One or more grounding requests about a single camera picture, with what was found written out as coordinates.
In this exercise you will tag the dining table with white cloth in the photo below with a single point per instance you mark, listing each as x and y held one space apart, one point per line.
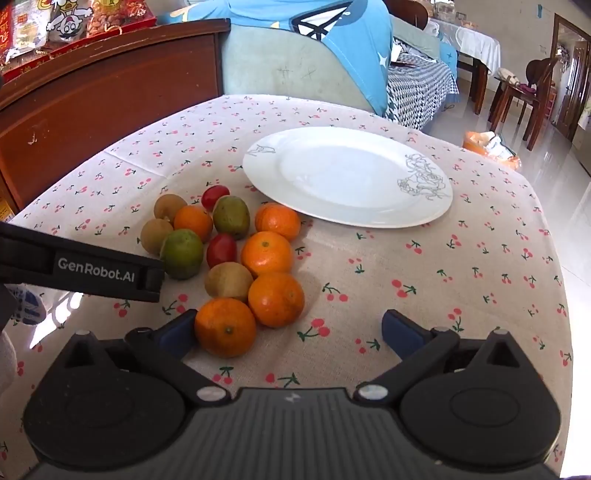
471 41

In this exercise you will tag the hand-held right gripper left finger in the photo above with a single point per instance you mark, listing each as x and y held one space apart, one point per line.
178 331

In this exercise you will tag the green mandarin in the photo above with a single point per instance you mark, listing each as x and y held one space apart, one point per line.
182 254

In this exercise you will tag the pale green sofa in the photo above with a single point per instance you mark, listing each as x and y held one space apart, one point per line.
286 60

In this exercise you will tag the cartoon figure snack packet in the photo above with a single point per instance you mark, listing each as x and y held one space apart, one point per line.
69 21

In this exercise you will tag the brown wooden door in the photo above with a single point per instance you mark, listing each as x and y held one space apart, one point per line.
572 78

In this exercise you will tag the brown kiwi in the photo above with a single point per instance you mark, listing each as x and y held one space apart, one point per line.
170 206
156 235
228 281

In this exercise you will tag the orange mandarin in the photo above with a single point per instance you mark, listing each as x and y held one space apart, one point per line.
266 253
193 223
277 221
276 299
225 326

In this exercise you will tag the dark wooden chair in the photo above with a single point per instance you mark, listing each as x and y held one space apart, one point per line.
540 87

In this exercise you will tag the orange basket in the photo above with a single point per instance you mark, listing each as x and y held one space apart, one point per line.
489 147

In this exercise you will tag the black white houndstooth cloth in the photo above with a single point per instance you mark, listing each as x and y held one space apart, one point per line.
420 87

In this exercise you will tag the white plate with grey drawing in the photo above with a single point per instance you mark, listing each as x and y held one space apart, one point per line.
341 180

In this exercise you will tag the cherry print tablecloth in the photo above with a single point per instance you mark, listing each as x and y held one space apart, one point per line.
415 277

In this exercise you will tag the cushion on chair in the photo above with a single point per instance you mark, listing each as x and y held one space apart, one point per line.
512 78

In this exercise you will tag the peanut snack packet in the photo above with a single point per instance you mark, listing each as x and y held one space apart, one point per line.
120 16

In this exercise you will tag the red gift box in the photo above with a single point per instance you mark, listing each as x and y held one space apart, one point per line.
27 60

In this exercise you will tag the brown wooden cabinet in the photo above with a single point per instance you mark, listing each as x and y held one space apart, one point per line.
106 106

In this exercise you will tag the blue cloth covered sofa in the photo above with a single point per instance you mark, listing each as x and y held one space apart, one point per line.
351 41

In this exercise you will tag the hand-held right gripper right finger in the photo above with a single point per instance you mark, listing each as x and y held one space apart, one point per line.
398 330

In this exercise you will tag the white blue sneaker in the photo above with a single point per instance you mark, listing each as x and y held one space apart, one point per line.
27 307

